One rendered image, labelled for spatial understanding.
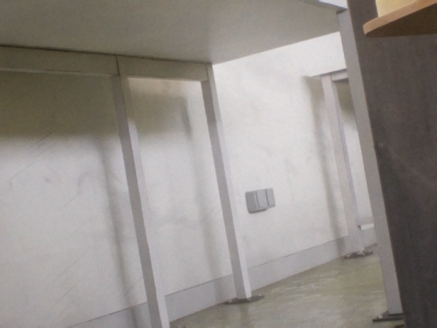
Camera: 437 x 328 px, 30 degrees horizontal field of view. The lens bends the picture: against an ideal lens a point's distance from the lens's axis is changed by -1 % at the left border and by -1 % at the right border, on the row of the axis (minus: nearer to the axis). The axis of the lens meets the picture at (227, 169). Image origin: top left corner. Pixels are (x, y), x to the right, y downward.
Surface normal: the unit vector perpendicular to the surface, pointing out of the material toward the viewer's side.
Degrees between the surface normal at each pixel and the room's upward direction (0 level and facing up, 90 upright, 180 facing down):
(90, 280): 90
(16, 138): 90
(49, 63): 90
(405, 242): 90
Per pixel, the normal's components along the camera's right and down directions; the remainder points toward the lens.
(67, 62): 0.84, -0.16
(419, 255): -0.34, 0.03
